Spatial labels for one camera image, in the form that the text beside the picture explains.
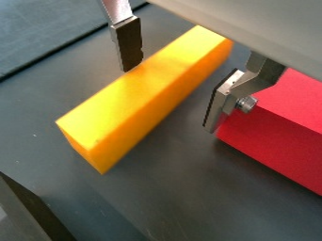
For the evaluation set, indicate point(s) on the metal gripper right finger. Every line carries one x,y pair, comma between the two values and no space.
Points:
232,93

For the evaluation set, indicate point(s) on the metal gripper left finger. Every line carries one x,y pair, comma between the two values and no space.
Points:
124,25

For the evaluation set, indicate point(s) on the yellow rectangular block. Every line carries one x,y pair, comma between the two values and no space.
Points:
108,124

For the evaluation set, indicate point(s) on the red slotted board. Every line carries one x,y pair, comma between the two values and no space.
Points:
279,133

